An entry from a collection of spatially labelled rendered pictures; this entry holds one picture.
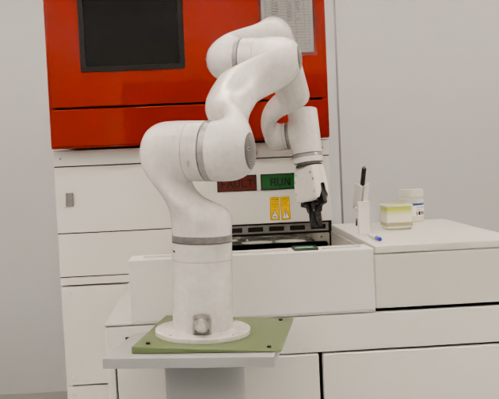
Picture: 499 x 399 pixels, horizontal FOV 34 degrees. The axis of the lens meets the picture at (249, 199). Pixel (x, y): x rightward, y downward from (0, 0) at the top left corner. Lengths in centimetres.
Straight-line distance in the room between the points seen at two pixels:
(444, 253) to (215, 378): 62
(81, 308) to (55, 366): 162
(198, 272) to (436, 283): 60
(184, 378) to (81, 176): 101
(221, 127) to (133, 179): 92
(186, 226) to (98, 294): 96
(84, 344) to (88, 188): 47
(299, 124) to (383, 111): 177
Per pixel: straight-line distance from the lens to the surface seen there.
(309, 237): 248
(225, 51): 193
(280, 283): 187
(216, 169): 157
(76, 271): 251
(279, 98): 220
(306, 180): 230
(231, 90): 173
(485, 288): 197
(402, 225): 226
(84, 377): 257
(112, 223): 248
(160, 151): 161
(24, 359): 415
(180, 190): 162
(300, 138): 230
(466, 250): 195
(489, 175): 419
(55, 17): 248
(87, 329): 254
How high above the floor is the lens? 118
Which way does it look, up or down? 3 degrees down
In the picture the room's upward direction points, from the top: 3 degrees counter-clockwise
